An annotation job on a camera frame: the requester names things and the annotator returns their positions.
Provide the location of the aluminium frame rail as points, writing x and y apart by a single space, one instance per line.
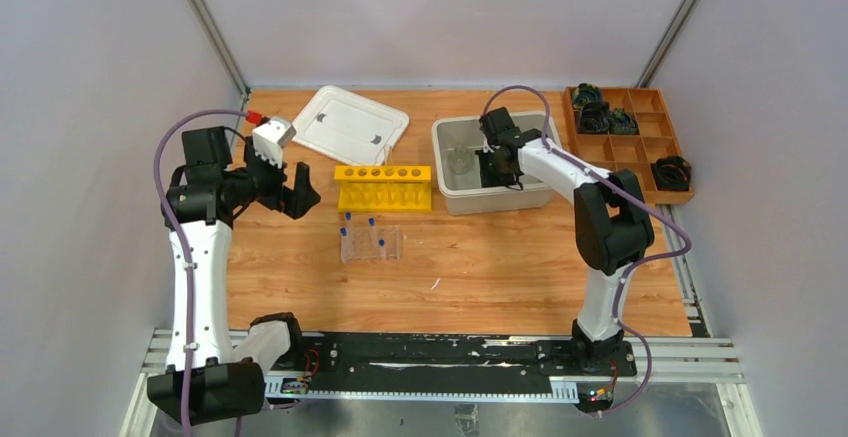
681 361

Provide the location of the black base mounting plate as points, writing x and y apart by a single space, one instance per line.
406 363

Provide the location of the yellow test tube rack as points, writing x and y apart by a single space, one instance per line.
384 188

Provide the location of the clear test tube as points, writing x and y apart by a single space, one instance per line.
387 151

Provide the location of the dark green ring part top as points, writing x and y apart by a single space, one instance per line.
585 93

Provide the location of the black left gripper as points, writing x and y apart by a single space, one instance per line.
275 182

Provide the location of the dark green ring part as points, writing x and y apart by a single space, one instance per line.
622 123
585 93

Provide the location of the white plastic bin lid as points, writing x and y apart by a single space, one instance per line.
349 128

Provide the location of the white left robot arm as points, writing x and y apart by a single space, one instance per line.
199 275

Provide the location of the black ring part on tray edge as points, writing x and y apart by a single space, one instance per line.
672 173

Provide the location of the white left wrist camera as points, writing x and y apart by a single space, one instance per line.
269 140

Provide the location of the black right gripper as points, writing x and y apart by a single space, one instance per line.
486 180

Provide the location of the dark green ring part right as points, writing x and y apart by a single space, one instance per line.
622 123

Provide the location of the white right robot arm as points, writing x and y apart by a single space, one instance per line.
612 229

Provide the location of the white plastic bin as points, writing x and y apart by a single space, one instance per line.
463 193

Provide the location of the clear acrylic tube rack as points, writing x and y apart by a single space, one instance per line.
362 248

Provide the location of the wooden compartment tray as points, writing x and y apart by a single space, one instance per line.
656 139

